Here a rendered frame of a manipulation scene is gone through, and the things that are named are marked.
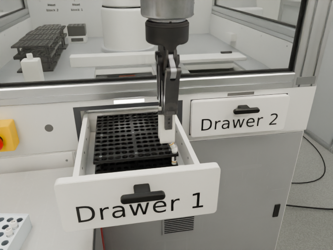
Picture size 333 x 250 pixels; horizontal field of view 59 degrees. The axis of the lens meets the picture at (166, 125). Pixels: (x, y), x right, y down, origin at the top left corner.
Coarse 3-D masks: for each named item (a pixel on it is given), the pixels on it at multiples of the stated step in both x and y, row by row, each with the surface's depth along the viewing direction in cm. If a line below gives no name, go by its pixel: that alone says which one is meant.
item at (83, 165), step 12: (144, 108) 84; (156, 108) 84; (84, 120) 77; (96, 120) 83; (84, 132) 71; (180, 132) 71; (84, 144) 68; (180, 144) 72; (84, 156) 66; (180, 156) 72; (192, 156) 62; (84, 168) 65
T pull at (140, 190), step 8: (144, 184) 51; (136, 192) 49; (144, 192) 49; (152, 192) 49; (160, 192) 49; (120, 200) 48; (128, 200) 48; (136, 200) 48; (144, 200) 48; (152, 200) 49
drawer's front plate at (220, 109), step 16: (256, 96) 83; (272, 96) 83; (288, 96) 84; (192, 112) 81; (208, 112) 82; (224, 112) 83; (272, 112) 85; (192, 128) 83; (240, 128) 86; (256, 128) 87; (272, 128) 88
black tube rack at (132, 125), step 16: (96, 128) 72; (112, 128) 72; (128, 128) 72; (144, 128) 72; (96, 144) 65; (112, 144) 66; (128, 144) 65; (144, 144) 65; (160, 144) 66; (96, 160) 65; (144, 160) 65; (160, 160) 66
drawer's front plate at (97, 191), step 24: (168, 168) 52; (192, 168) 52; (216, 168) 53; (72, 192) 50; (96, 192) 50; (120, 192) 51; (168, 192) 53; (192, 192) 54; (216, 192) 55; (72, 216) 52; (96, 216) 53; (144, 216) 55; (168, 216) 56
